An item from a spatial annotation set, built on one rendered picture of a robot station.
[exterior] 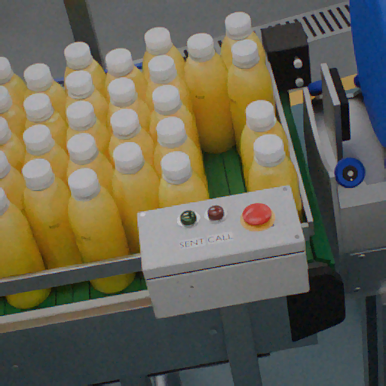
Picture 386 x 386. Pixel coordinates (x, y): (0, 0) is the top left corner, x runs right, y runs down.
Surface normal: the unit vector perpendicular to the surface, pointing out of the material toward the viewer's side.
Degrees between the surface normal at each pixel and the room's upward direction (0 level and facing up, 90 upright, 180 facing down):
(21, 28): 0
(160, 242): 0
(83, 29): 90
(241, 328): 90
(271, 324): 90
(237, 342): 90
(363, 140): 0
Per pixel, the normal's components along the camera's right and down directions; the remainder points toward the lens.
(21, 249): 0.62, 0.49
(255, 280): 0.11, 0.70
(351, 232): 0.05, 0.42
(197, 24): -0.15, -0.70
